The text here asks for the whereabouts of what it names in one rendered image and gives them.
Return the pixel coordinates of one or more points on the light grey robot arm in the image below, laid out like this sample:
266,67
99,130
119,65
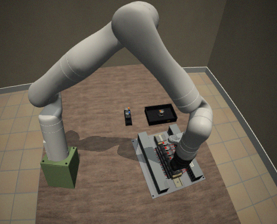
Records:
134,26

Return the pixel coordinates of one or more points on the black relay socket row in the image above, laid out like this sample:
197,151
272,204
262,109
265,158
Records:
164,161

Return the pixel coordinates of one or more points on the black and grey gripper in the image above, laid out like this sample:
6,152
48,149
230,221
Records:
181,157

